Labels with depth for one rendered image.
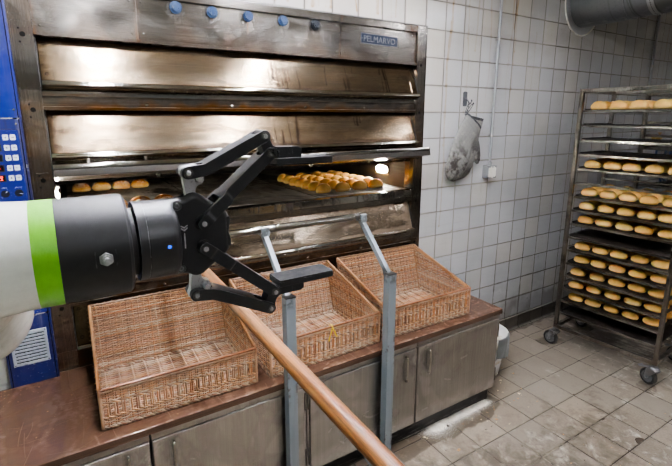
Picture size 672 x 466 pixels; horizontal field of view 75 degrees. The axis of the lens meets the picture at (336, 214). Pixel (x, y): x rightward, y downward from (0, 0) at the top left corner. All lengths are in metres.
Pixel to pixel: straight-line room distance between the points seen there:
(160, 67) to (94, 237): 1.66
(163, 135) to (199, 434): 1.18
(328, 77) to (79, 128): 1.14
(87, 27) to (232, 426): 1.60
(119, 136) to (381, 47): 1.39
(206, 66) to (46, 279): 1.74
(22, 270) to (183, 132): 1.67
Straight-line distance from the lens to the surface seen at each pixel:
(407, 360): 2.21
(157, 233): 0.42
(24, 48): 2.00
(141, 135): 2.01
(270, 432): 1.98
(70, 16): 2.03
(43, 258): 0.41
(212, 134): 2.07
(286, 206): 2.23
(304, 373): 0.79
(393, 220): 2.63
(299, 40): 2.28
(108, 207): 0.42
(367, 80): 2.45
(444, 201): 2.89
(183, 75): 2.04
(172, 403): 1.81
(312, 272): 0.52
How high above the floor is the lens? 1.60
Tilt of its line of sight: 12 degrees down
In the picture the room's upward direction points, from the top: straight up
